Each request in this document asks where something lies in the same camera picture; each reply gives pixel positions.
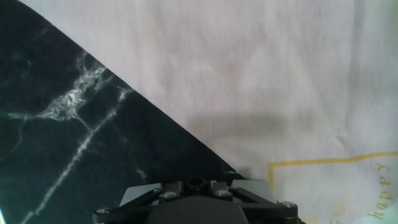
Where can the drawer with black knob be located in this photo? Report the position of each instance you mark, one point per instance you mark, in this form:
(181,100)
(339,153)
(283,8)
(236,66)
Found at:
(258,188)

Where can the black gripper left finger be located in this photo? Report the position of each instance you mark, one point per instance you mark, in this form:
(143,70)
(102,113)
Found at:
(169,191)

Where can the marble pink black patterned tablecloth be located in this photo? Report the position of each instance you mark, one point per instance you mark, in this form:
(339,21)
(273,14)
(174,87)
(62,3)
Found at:
(233,77)

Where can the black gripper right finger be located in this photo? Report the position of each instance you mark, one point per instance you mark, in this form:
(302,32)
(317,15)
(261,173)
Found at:
(222,191)

